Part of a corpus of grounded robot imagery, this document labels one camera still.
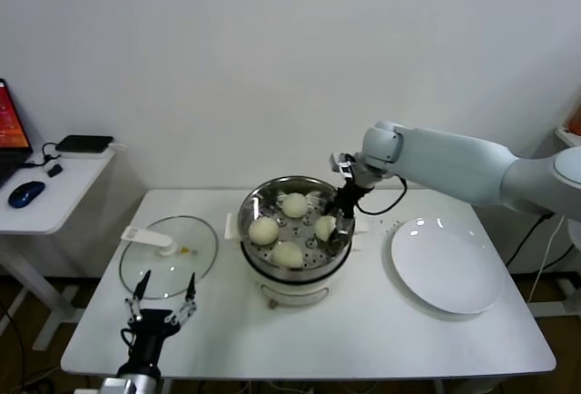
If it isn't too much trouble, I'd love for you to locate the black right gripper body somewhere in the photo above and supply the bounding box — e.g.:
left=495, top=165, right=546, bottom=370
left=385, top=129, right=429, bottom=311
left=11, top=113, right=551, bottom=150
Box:
left=335, top=176, right=371, bottom=221

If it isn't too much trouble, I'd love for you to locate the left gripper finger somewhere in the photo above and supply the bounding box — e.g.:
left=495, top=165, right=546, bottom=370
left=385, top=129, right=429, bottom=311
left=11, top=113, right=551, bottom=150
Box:
left=165, top=271, right=199, bottom=326
left=125, top=269, right=152, bottom=325

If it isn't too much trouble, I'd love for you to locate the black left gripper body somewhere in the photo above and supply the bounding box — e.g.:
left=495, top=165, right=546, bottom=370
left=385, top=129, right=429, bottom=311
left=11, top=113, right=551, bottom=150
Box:
left=118, top=310, right=182, bottom=368

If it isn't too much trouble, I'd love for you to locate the white steamed baozi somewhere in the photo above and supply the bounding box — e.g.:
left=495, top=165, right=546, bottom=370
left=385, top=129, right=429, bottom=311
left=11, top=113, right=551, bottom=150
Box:
left=314, top=215, right=338, bottom=241
left=271, top=240, right=304, bottom=270
left=281, top=192, right=310, bottom=220
left=248, top=217, right=280, bottom=247

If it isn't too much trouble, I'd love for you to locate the stainless steel steamer basket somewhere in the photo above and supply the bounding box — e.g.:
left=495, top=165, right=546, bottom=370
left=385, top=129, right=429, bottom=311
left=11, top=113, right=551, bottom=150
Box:
left=237, top=175, right=357, bottom=277

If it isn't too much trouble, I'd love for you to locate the white electric cooker pot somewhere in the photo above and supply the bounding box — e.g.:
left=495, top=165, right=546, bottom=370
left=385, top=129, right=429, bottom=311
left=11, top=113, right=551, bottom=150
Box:
left=224, top=206, right=369, bottom=310

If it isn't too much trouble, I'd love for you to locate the white round plate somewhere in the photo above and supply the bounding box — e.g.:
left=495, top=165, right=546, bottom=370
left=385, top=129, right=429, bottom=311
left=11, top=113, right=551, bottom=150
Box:
left=388, top=217, right=505, bottom=319

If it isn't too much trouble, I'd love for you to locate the white side desk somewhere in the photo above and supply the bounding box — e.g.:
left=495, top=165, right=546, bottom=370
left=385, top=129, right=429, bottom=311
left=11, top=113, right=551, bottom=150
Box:
left=0, top=148, right=119, bottom=352

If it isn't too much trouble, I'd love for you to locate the blue computer mouse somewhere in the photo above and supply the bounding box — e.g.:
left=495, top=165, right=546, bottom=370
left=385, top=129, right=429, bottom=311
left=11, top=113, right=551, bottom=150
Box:
left=7, top=181, right=47, bottom=209

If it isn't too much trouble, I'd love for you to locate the flat black box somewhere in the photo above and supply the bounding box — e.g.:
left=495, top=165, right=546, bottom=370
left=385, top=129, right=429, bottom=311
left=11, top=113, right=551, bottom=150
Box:
left=54, top=135, right=115, bottom=154

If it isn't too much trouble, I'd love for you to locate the laptop with red screen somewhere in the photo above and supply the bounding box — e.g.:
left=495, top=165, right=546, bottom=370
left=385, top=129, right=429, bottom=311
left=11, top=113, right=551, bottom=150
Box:
left=0, top=78, right=35, bottom=189

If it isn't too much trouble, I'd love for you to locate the white shelf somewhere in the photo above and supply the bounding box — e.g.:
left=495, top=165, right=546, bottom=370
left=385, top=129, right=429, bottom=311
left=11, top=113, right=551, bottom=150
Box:
left=554, top=125, right=581, bottom=159

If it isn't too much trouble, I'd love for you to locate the orange object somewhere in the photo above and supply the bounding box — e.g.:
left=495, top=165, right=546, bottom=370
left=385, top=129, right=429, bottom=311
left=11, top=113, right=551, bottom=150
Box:
left=566, top=98, right=581, bottom=137

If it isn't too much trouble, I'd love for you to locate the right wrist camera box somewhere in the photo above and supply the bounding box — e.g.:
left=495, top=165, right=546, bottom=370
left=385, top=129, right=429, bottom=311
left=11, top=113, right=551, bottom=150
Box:
left=330, top=152, right=359, bottom=180

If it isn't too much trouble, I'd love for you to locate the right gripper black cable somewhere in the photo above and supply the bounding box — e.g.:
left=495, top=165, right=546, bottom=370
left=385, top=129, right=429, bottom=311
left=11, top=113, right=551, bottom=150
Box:
left=356, top=174, right=409, bottom=215

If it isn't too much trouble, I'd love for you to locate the glass lid with white handle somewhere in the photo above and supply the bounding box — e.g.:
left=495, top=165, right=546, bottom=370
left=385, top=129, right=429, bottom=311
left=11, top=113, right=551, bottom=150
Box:
left=118, top=215, right=220, bottom=300

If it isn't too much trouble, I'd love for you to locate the black floor cable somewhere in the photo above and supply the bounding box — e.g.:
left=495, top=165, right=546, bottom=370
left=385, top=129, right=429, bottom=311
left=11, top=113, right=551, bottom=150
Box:
left=0, top=298, right=26, bottom=394

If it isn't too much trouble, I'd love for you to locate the black desk cable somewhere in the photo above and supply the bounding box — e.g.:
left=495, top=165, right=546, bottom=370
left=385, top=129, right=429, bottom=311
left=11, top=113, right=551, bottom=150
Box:
left=25, top=142, right=63, bottom=171

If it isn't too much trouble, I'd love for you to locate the black power cable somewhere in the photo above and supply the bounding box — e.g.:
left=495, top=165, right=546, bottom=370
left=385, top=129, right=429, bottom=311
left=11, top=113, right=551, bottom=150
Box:
left=506, top=212, right=576, bottom=272

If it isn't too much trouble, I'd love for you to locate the long white cable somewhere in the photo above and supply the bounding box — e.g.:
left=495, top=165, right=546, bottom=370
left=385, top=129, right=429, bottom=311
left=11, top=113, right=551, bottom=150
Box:
left=528, top=217, right=565, bottom=304

